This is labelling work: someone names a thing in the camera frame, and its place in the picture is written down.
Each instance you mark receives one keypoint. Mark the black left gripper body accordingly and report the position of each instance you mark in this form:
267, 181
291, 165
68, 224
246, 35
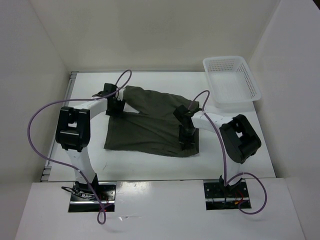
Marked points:
117, 109

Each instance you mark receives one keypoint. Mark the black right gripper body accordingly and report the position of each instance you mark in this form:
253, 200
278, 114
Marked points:
187, 136

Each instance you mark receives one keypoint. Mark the olive green shorts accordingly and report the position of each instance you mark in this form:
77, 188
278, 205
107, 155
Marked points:
152, 128

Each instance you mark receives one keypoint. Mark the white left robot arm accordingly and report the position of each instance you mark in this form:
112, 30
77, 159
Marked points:
73, 133

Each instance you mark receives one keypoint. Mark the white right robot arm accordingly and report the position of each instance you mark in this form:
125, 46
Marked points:
237, 138

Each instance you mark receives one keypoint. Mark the white plastic basket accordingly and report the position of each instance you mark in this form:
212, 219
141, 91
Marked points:
231, 80

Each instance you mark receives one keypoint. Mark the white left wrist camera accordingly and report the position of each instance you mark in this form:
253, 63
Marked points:
120, 94

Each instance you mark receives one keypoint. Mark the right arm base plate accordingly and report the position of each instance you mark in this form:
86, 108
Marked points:
219, 198

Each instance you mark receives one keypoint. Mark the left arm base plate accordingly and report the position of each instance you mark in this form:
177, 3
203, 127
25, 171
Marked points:
81, 202

